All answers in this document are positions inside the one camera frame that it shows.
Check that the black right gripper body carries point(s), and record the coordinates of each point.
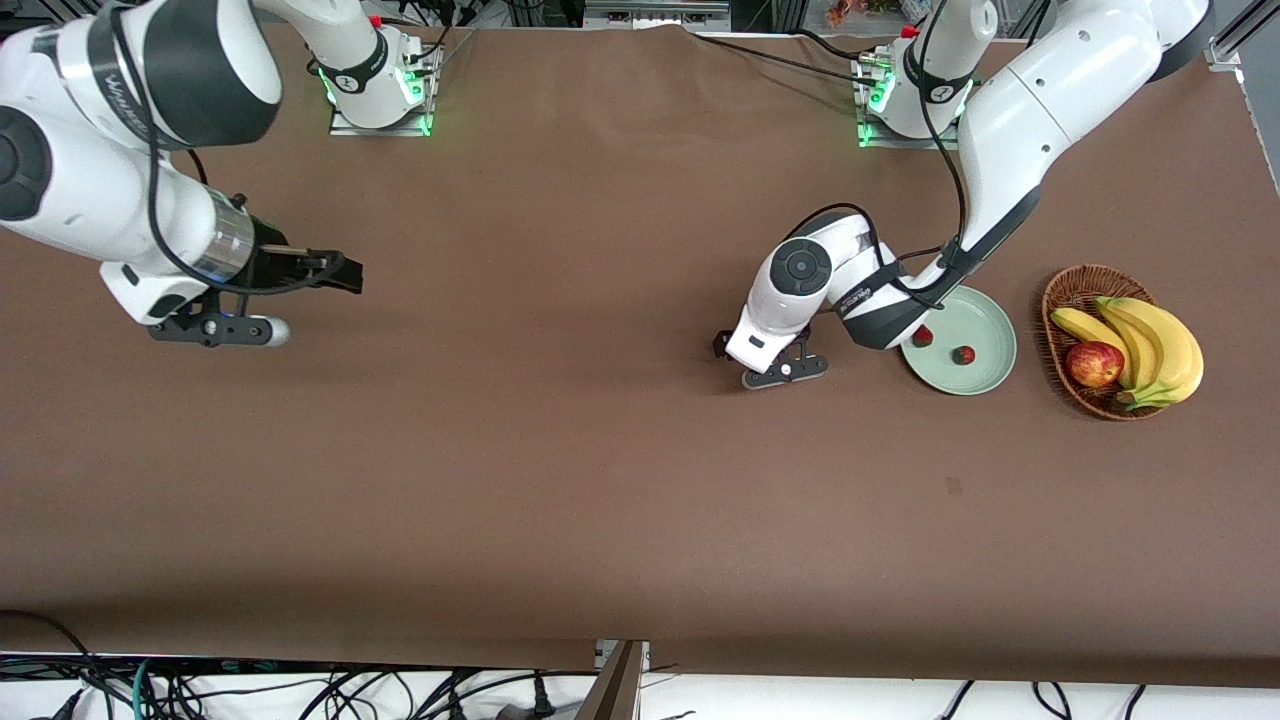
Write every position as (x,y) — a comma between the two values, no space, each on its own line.
(272,262)

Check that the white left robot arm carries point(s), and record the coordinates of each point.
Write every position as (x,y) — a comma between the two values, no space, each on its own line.
(1030,110)

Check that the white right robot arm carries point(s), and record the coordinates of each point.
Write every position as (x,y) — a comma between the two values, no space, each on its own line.
(70,190)

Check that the mint green round plate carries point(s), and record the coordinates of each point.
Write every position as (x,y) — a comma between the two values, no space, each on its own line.
(990,320)

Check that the brown table cover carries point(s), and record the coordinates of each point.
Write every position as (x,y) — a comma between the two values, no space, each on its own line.
(600,250)

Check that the red apple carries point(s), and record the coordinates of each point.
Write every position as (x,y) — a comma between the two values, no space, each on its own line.
(1095,365)

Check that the brown wicker basket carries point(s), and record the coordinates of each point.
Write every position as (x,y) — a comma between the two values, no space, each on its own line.
(1095,403)

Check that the yellow banana bunch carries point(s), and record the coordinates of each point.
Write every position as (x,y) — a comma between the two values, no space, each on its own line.
(1165,345)

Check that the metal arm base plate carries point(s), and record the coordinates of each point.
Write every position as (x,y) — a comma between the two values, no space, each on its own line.
(385,131)
(870,140)

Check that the brown wooden post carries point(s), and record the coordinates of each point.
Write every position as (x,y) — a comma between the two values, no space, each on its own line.
(612,690)

